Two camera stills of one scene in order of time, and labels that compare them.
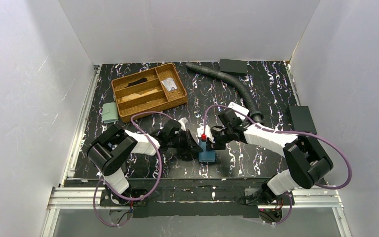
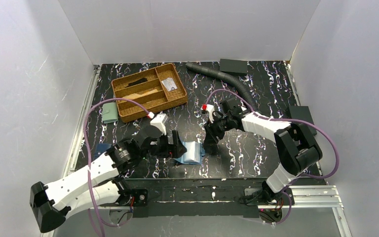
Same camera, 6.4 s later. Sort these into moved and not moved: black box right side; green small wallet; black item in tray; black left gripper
Moved: black left gripper
Not moved: black box right side; black item in tray; green small wallet
